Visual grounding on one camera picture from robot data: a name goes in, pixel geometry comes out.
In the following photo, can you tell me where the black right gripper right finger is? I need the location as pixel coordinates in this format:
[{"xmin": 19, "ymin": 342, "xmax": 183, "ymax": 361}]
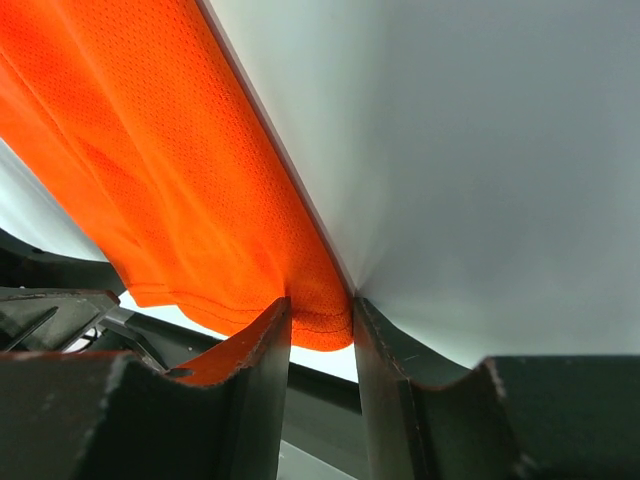
[{"xmin": 353, "ymin": 298, "xmax": 639, "ymax": 479}]

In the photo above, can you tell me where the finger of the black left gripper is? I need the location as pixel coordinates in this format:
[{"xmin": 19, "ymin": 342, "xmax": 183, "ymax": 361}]
[{"xmin": 1, "ymin": 287, "xmax": 119, "ymax": 353}]

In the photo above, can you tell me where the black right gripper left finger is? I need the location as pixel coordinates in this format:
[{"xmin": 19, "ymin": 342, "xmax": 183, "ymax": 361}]
[{"xmin": 1, "ymin": 298, "xmax": 291, "ymax": 479}]

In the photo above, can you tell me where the orange t shirt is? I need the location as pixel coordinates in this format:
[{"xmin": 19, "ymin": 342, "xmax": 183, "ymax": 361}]
[{"xmin": 1, "ymin": 1, "xmax": 356, "ymax": 380}]

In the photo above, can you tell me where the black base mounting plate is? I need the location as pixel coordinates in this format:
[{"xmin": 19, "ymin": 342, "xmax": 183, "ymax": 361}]
[{"xmin": 1, "ymin": 234, "xmax": 367, "ymax": 479}]

